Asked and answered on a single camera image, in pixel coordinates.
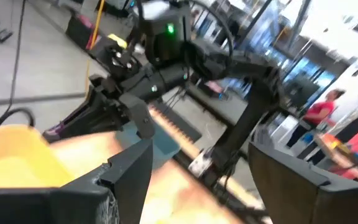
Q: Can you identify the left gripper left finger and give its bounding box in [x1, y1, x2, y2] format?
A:
[95, 138, 154, 224]

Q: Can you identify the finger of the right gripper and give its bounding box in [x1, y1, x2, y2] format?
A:
[43, 89, 111, 135]
[44, 107, 127, 139]

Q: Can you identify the yellow cable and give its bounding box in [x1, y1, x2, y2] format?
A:
[84, 0, 106, 97]

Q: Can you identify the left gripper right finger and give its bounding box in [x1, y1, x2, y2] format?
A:
[247, 141, 332, 224]

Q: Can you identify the purple plastic witch hat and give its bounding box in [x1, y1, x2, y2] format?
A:
[44, 123, 67, 139]

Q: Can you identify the person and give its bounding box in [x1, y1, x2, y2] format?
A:
[286, 88, 346, 150]

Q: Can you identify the yellow plastic bin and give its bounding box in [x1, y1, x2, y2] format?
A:
[0, 124, 76, 189]

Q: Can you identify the teal plastic bin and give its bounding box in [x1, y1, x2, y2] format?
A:
[114, 119, 182, 170]

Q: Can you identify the yellow tape tag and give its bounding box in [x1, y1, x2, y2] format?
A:
[106, 33, 129, 50]

